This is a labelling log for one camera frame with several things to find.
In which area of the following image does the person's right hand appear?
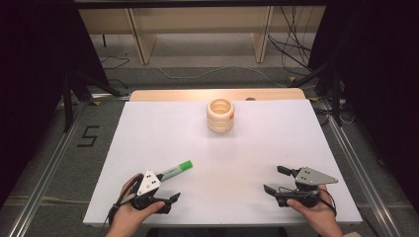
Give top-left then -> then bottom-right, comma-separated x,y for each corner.
286,184 -> 344,237

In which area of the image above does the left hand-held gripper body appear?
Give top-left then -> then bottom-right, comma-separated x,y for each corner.
130,169 -> 173,215

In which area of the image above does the green marker pen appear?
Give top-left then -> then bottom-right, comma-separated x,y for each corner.
157,160 -> 194,183

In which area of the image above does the black tripod stand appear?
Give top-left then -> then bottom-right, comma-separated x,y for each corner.
60,67 -> 126,133
289,55 -> 345,128

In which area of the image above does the cream ribbed cup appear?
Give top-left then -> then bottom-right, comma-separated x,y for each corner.
206,98 -> 236,134

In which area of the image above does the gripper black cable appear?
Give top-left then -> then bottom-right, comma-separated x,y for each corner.
104,176 -> 142,231
315,192 -> 338,217

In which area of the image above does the person's left hand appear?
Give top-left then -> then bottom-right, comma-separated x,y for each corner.
108,173 -> 166,237

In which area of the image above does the black curtain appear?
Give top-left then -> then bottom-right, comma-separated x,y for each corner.
0,0 -> 110,208
307,0 -> 419,215

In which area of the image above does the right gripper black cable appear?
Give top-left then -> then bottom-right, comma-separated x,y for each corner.
315,192 -> 338,217

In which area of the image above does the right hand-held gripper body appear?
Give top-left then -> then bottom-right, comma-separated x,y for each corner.
275,166 -> 339,208

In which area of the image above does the bundle of black cables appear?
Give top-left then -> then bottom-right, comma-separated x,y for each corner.
266,5 -> 318,71

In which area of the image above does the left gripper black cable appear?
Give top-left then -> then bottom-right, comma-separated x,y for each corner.
104,176 -> 142,231

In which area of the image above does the thin black floor cable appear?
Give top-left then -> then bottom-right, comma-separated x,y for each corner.
99,55 -> 131,90

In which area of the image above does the aluminium floor rail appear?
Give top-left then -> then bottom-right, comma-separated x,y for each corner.
317,98 -> 404,237
7,100 -> 95,237

